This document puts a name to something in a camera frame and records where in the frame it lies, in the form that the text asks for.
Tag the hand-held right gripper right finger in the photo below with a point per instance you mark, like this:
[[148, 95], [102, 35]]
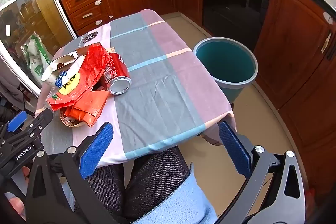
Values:
[[235, 150]]

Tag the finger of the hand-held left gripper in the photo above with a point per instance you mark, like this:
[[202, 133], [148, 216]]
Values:
[[42, 120], [17, 121]]

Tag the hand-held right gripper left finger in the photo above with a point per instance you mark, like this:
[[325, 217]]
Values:
[[95, 150]]

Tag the red bag with yellow print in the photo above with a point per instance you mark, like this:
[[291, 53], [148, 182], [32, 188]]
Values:
[[84, 82]]

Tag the teal plastic waste bin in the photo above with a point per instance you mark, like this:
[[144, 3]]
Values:
[[225, 64]]

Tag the person's left hand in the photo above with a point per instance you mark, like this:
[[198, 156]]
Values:
[[16, 205]]

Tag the brown woven bowl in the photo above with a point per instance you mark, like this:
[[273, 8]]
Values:
[[71, 122]]

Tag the white paper cup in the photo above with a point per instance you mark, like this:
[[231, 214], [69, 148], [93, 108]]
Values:
[[48, 76]]

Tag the orange plastic bag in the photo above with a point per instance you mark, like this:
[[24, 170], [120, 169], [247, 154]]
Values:
[[92, 106]]

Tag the dark grey trousers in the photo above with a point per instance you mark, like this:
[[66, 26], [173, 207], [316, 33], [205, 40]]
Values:
[[147, 182]]

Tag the green and white sack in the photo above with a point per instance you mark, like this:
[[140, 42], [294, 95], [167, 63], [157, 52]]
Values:
[[36, 56]]

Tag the light blue fleece jacket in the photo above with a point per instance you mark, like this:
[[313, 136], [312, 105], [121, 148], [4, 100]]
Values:
[[183, 203]]

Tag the red soda can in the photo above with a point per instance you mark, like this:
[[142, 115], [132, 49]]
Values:
[[115, 71]]

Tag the red crinkled plastic wrapper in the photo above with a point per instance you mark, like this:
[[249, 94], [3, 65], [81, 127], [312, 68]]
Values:
[[95, 58]]

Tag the plaid pastel tablecloth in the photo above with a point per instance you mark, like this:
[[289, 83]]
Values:
[[157, 82]]

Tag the black built-in oven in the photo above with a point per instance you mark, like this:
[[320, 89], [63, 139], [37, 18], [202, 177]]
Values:
[[231, 3]]

